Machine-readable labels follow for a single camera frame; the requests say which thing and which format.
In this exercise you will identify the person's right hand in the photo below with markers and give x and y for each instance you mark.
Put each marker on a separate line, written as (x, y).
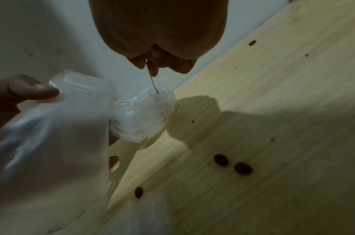
(160, 25)

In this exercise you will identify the person's left hand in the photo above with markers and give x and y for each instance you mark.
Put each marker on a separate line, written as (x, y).
(11, 91)

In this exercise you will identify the metal spoon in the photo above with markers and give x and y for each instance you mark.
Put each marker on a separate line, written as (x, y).
(152, 83)

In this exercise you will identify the small clear plastic bag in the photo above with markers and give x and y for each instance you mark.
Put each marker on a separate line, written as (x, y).
(145, 215)
(55, 160)

